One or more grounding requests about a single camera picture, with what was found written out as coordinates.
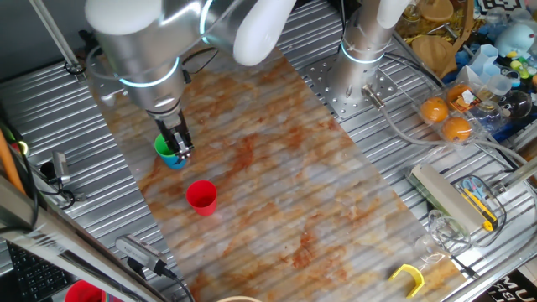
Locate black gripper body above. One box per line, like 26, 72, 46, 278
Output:
151, 109, 190, 142

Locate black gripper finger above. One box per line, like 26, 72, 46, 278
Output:
171, 130, 196, 162
160, 135, 178, 156

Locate green plastic cup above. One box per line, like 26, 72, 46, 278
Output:
154, 133, 175, 158

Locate red plastic cup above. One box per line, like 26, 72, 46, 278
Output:
185, 180, 219, 217

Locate red cup with coloured stack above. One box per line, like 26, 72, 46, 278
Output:
64, 279, 106, 302

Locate blue plastic cup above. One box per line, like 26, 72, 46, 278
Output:
157, 149, 188, 170

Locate marble pattern mat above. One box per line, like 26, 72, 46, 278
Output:
79, 41, 469, 302

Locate metal pole stand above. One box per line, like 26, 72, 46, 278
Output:
28, 0, 88, 81

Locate beige bowl rim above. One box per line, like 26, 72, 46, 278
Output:
216, 295, 263, 302

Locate orange pole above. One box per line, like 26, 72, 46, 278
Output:
0, 128, 26, 195

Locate black keyboard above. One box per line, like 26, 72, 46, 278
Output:
6, 241, 79, 302

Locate orange fruit pair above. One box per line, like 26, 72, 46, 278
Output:
413, 79, 490, 148

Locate glass jar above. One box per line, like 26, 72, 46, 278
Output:
396, 3, 423, 37

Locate beige long box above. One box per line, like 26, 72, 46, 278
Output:
405, 162, 487, 236

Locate wooden stand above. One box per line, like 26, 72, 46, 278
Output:
410, 0, 475, 79

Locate clear drinking glass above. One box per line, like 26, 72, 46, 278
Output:
427, 208, 473, 257

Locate blue scissors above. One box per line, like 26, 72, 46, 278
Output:
460, 175, 486, 198

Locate yellow utility knife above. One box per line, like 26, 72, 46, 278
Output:
459, 186, 499, 232

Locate pale hexagonal box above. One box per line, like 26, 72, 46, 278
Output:
468, 44, 500, 76

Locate clear plastic tub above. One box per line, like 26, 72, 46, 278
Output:
452, 174, 508, 248

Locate clear measuring cup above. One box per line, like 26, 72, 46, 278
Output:
486, 74, 514, 96

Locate round glass flask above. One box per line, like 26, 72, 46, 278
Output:
498, 90, 534, 121

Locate aluminium profile bar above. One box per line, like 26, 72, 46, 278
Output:
498, 157, 537, 194

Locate green yellow toy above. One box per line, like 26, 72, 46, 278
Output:
509, 58, 532, 81

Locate black white marker board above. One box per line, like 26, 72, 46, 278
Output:
477, 0, 528, 16

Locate light blue plush toy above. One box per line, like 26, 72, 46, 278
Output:
493, 23, 537, 60

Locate black printed sign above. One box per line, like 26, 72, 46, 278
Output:
482, 270, 537, 302

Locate gray wrist cable loop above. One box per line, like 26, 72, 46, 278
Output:
86, 44, 125, 107

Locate large silver camera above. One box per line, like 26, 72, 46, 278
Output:
115, 233, 169, 276

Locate small silver camera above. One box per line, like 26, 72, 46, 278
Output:
50, 149, 71, 185

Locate black camera cable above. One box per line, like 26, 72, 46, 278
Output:
24, 159, 77, 211
161, 268, 196, 302

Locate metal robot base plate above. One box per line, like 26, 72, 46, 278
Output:
304, 54, 399, 120

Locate aluminium frame beam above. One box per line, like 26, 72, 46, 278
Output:
0, 174, 164, 302

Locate gray robot base cable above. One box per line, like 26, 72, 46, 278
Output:
361, 83, 530, 167

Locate yellow U-shaped bracket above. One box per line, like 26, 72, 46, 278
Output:
388, 263, 425, 299

